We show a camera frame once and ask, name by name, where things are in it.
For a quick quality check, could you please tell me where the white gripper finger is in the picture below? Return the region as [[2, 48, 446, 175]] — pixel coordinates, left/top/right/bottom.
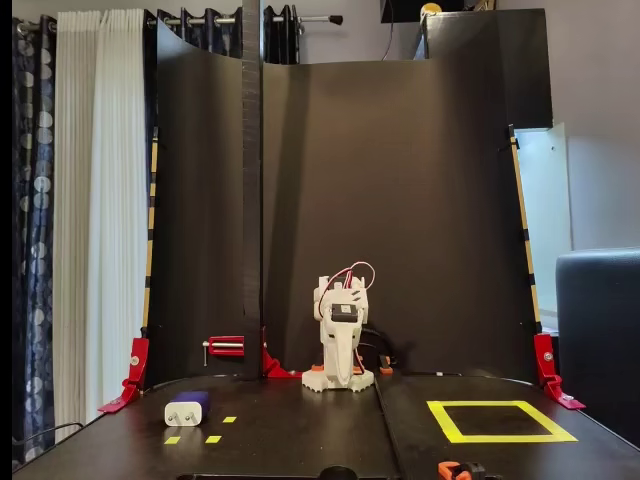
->
[[343, 332, 361, 390], [323, 333, 351, 390]]

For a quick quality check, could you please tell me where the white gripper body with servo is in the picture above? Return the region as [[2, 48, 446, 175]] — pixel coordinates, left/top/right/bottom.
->
[[322, 294, 362, 336]]

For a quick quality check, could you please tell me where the blue and white charger block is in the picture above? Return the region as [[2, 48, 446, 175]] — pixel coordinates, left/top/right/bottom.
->
[[163, 389, 210, 429]]

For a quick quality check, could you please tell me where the red screw clamp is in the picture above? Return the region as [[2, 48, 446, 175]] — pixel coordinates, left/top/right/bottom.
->
[[202, 335, 246, 367]]

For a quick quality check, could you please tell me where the black curved backdrop board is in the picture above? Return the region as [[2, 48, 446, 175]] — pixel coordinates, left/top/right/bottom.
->
[[142, 19, 544, 396]]

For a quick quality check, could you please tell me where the orange and black spring clamp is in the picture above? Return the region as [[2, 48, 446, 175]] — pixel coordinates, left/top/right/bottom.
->
[[437, 460, 487, 480]]

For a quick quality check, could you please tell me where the yellow tape square outline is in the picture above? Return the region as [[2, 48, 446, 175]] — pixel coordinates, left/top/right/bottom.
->
[[425, 399, 580, 445]]

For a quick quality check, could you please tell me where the red table clamp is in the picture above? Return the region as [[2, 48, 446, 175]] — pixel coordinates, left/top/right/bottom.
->
[[97, 337, 151, 415], [532, 332, 587, 412]]

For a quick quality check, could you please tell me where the yellow black striped stick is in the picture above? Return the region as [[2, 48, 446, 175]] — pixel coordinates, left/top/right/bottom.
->
[[142, 127, 160, 341], [507, 123, 544, 335]]

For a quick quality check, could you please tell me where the white cabinet door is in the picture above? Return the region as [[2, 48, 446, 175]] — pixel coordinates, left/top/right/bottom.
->
[[513, 122, 574, 334]]

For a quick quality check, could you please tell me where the black leather armchair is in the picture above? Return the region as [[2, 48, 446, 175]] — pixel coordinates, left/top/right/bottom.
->
[[554, 247, 640, 446]]

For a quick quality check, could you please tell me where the white pleated curtain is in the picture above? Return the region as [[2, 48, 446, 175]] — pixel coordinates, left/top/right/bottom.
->
[[52, 8, 151, 441]]

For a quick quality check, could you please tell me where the dark blue eyelet curtain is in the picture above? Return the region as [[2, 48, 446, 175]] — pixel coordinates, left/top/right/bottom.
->
[[143, 4, 301, 66]]

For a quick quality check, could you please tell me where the silver curtain rod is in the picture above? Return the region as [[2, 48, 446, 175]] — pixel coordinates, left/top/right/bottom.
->
[[159, 13, 345, 27]]

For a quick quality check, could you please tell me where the black cabinet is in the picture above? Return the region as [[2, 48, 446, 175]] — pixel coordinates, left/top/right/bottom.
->
[[413, 8, 555, 129]]

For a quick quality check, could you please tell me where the dark blue dotted curtain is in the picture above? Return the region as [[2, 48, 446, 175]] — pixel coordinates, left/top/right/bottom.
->
[[12, 14, 59, 466]]

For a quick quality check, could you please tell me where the black power cable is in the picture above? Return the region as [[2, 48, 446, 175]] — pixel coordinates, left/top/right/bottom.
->
[[355, 325, 401, 374]]

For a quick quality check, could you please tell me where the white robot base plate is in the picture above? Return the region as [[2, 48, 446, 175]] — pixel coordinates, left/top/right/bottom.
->
[[301, 367, 375, 394]]

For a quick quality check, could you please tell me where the red corner bracket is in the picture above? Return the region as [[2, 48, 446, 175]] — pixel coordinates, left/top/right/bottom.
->
[[259, 324, 304, 380]]

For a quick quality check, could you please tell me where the thin black floor cable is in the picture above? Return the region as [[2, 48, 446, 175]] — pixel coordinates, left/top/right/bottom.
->
[[12, 421, 85, 447]]

